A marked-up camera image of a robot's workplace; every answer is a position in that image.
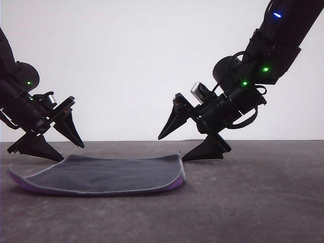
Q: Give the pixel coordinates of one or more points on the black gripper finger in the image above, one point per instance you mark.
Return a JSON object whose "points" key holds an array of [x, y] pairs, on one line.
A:
{"points": [[205, 152], [174, 121], [40, 148], [69, 129]]}

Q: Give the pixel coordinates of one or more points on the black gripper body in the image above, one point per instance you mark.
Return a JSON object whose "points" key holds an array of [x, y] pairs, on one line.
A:
{"points": [[215, 114], [38, 114]]}

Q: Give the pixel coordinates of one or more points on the purple towel with grey hem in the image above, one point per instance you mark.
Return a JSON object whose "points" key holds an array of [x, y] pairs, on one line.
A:
{"points": [[106, 174]]}

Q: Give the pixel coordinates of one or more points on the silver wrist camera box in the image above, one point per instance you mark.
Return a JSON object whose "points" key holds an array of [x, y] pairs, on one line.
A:
{"points": [[200, 91], [49, 99]]}

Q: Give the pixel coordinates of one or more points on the grey table cloth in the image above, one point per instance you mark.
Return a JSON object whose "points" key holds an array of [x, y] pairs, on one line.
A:
{"points": [[227, 197]]}

